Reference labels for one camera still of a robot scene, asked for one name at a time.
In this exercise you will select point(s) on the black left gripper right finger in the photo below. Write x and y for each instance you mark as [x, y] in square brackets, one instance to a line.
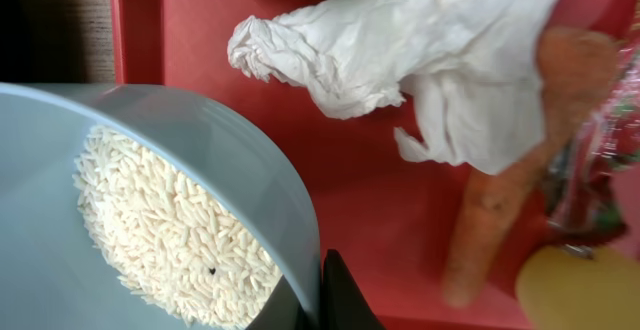
[343, 306]

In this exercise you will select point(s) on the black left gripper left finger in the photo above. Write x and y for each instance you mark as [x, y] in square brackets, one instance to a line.
[281, 311]

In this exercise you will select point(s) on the white rice pile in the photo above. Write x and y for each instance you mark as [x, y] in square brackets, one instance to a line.
[172, 243]

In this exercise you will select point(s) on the yellow plastic cup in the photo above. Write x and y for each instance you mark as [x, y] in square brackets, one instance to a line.
[590, 290]

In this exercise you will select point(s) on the light blue bowl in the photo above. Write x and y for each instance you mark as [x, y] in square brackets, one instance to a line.
[52, 277]

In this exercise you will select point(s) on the white paper napkin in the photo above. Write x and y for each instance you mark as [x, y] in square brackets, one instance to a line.
[468, 65]

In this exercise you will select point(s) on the red plastic tray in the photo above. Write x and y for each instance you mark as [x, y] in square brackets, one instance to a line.
[390, 220]

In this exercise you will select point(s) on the red candy wrapper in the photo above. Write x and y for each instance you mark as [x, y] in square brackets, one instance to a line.
[581, 208]

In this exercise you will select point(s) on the orange carrot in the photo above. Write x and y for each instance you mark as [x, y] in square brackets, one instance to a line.
[578, 68]

